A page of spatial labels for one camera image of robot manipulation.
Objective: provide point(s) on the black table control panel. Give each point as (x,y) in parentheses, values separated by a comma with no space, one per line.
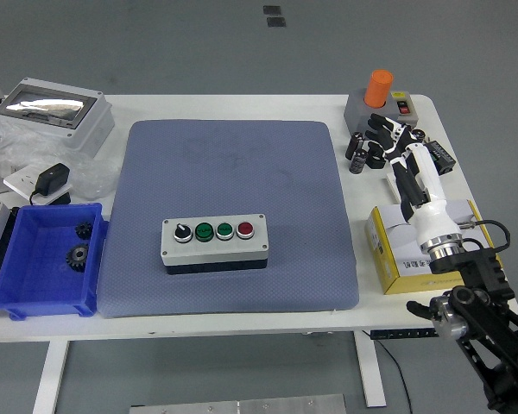
(403,334)

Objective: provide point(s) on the clear plastic bag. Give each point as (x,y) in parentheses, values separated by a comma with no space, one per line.
(95,177)

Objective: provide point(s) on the large black gear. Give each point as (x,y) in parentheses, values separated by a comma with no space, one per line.
(77,257)

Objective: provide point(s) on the grey-blue table mat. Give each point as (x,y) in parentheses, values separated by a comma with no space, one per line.
(241,172)

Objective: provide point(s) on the yellow white cardboard box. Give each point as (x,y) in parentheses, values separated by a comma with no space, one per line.
(393,254)

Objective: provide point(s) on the white table leg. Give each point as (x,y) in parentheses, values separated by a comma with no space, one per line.
(49,379)
(371,379)

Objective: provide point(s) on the small black gear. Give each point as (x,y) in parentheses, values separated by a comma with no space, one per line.
(83,230)

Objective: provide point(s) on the grey four-button control box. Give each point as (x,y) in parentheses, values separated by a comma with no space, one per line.
(216,254)

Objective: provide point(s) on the grey enclosure with clear window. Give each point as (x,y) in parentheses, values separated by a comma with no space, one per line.
(86,129)

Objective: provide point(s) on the white wall switch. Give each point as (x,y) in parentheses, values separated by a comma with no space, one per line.
(392,184)

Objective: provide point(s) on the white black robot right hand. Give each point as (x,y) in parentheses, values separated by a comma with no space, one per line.
(431,202)

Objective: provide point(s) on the blue plastic bin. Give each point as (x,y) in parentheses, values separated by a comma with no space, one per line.
(34,276)

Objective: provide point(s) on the black cylindrical capacitor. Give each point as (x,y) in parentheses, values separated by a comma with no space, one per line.
(355,146)
(419,134)
(358,161)

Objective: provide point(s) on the black power adapter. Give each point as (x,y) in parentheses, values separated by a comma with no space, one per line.
(54,177)

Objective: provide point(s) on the dark floor plate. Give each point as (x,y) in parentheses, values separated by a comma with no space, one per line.
(276,22)
(272,10)

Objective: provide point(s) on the silver metal plate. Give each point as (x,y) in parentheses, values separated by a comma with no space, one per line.
(241,405)

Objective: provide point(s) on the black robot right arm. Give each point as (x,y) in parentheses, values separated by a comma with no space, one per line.
(479,302)

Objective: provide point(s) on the black module with green terminal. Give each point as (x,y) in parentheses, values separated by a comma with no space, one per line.
(444,158)

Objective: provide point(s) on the orange cylinder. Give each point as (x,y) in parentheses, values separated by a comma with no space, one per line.
(378,88)

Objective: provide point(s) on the grey switch box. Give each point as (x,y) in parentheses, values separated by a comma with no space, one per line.
(356,114)

